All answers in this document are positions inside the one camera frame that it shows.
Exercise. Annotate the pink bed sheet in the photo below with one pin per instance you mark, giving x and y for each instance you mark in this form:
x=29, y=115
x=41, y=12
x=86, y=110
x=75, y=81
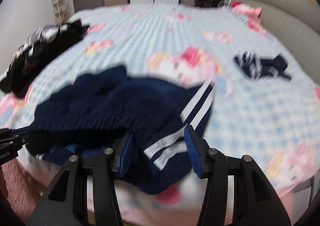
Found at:
x=24, y=181

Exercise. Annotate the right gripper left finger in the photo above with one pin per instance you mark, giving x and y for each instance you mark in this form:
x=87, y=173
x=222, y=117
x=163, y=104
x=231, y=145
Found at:
x=65, y=200

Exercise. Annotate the pink plush toy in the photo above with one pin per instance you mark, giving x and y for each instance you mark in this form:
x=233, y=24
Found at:
x=245, y=9

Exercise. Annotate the blue checkered cartoon blanket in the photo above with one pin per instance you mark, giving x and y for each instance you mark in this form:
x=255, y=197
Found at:
x=260, y=118

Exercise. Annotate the grey padded headboard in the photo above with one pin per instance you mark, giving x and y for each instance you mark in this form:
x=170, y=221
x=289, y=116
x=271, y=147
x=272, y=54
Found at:
x=296, y=24

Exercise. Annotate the small navy striped garment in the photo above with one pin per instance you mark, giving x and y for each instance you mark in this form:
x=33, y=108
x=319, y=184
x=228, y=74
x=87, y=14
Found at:
x=256, y=68

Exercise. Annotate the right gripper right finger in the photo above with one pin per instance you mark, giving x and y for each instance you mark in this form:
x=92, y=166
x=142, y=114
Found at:
x=255, y=201

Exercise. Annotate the navy striped sweater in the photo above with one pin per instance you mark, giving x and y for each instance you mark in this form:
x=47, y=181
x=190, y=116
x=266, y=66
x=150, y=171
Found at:
x=97, y=109

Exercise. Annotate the white shelf rack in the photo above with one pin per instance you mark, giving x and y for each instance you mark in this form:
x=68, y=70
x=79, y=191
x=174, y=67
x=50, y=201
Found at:
x=60, y=10

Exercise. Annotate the black and white clothes pile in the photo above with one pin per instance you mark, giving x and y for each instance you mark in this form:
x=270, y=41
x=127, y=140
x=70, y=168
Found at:
x=42, y=47

